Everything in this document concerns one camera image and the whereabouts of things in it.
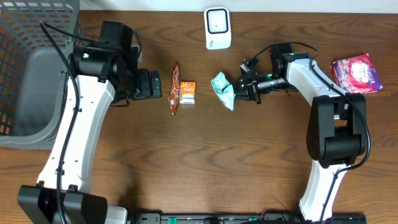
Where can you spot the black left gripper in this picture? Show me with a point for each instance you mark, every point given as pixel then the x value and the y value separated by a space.
pixel 155 84

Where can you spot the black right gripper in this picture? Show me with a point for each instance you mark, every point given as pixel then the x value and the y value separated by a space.
pixel 248 87

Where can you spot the teal snack wrapper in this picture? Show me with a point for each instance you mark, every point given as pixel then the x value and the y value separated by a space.
pixel 224 90

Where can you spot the orange red snack sachet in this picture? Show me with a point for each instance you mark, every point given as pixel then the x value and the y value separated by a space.
pixel 174 97

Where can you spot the small orange carton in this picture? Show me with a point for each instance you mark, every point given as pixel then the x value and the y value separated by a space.
pixel 187 93

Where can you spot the red purple snack packet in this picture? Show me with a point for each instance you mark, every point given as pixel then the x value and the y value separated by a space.
pixel 356 74

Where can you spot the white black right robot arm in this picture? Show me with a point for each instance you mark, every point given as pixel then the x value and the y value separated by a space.
pixel 338 138

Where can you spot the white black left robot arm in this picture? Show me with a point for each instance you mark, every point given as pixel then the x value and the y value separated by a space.
pixel 99 75

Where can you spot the white barcode scanner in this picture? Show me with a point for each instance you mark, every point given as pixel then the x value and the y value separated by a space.
pixel 217 28

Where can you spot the grey plastic mesh basket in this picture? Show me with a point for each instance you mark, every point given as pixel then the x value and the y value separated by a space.
pixel 33 76

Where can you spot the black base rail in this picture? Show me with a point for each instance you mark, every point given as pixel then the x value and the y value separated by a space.
pixel 156 218

